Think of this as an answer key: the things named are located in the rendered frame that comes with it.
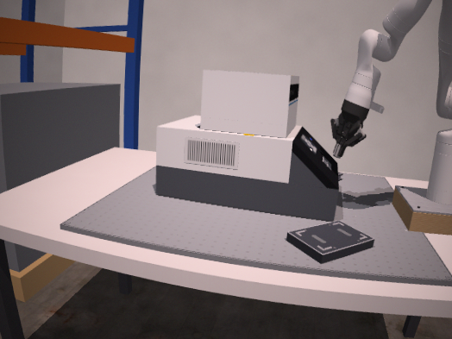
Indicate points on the white and dark grey lab machine with lid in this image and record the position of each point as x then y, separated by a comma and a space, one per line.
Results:
244, 152

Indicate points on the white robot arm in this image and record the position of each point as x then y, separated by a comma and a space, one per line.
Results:
398, 22

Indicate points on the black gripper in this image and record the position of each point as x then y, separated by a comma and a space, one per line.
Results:
349, 125

